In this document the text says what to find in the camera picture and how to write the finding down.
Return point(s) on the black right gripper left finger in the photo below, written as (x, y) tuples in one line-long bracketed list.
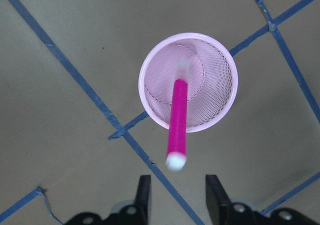
[(143, 196)]

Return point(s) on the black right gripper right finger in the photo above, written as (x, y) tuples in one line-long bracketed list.
[(217, 200)]

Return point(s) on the pink mesh cup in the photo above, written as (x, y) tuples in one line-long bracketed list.
[(212, 80)]

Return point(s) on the pink pen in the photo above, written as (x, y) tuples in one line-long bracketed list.
[(177, 135)]

